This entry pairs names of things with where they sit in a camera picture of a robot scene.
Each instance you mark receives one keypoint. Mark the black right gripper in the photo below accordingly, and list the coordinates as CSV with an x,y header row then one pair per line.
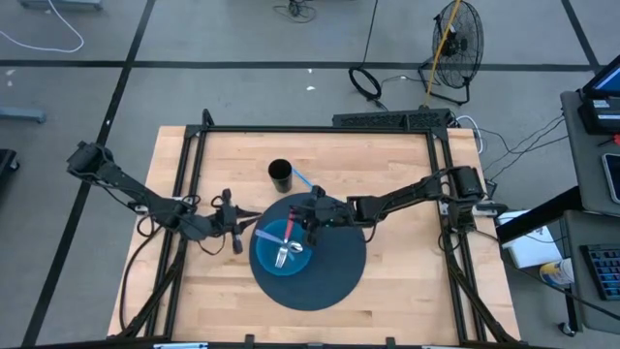
x,y
329,213

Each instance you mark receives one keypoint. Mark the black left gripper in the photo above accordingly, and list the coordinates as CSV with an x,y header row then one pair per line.
x,y
227,220

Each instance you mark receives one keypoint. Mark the blue straw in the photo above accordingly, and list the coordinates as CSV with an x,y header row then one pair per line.
x,y
301,178

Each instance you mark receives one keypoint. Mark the tall black cup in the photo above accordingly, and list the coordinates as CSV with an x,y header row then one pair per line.
x,y
280,179

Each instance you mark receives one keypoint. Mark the translucent blue plastic bowl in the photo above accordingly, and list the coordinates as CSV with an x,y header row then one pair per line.
x,y
271,259

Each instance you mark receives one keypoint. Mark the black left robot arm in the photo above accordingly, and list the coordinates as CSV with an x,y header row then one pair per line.
x,y
140,196

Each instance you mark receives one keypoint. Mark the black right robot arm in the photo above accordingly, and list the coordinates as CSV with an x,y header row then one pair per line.
x,y
412,194

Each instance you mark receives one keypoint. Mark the round dark woven placemat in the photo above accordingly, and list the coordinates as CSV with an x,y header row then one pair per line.
x,y
334,271

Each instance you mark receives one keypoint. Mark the black floor fan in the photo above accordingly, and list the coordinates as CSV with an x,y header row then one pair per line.
x,y
460,48

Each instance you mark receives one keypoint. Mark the white box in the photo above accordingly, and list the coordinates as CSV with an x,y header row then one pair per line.
x,y
533,249

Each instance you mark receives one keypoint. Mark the grey furniture foot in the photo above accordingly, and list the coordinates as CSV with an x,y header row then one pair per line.
x,y
21,115

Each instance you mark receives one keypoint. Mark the white and yellow bottle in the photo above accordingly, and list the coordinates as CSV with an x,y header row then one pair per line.
x,y
557,274

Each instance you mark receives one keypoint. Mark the black keyboard with blue keys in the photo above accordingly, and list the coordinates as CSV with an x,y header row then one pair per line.
x,y
605,271

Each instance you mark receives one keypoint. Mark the black tablet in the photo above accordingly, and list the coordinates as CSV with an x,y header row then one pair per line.
x,y
614,177

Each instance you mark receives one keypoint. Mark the open laptop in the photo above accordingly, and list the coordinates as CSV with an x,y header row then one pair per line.
x,y
603,97

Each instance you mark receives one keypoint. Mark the black metal table frame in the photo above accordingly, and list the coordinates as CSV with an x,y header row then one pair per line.
x,y
315,129

